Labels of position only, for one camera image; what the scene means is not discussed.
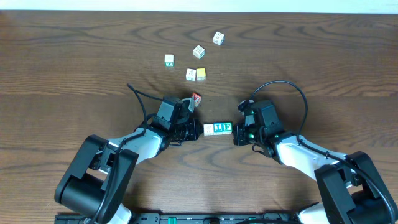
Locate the white letter Y block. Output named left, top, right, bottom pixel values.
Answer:
left=203, top=124, right=214, bottom=136

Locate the blue letter L block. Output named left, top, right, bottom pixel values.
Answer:
left=213, top=123, right=223, bottom=135

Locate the green letter F block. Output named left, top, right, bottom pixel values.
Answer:
left=222, top=122, right=233, bottom=134

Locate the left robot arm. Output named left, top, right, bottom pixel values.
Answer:
left=54, top=119, right=203, bottom=223

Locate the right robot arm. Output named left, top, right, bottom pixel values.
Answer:
left=233, top=122, right=397, bottom=223

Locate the red letter A block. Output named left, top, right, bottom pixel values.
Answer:
left=192, top=93, right=201, bottom=107

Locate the white picture block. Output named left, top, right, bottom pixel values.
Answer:
left=185, top=68, right=196, bottom=82

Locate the yellow block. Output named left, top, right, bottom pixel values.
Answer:
left=196, top=68, right=206, bottom=81

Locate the white block green side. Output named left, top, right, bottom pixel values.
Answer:
left=164, top=54, right=175, bottom=67

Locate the white block teal side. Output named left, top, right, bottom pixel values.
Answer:
left=193, top=45, right=205, bottom=59

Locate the white block top right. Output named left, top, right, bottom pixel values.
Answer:
left=213, top=31, right=225, bottom=45

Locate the black right camera cable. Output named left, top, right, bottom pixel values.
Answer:
left=245, top=80, right=396, bottom=224

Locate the black camera cable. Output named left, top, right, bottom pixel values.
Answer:
left=83, top=83, right=162, bottom=224
left=245, top=80, right=396, bottom=224

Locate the black left camera cable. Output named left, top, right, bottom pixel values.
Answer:
left=83, top=83, right=162, bottom=224

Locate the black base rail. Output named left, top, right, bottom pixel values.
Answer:
left=54, top=211, right=302, bottom=224

